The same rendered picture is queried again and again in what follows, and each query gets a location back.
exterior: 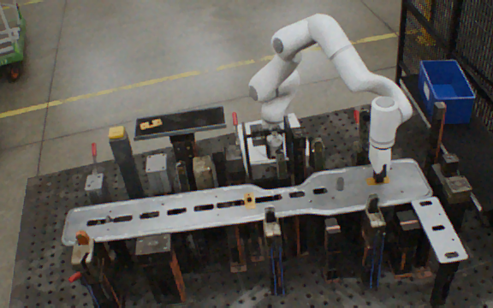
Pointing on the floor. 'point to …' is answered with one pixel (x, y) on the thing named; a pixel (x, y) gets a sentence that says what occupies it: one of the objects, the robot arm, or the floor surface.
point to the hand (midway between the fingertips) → (378, 175)
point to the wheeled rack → (1, 43)
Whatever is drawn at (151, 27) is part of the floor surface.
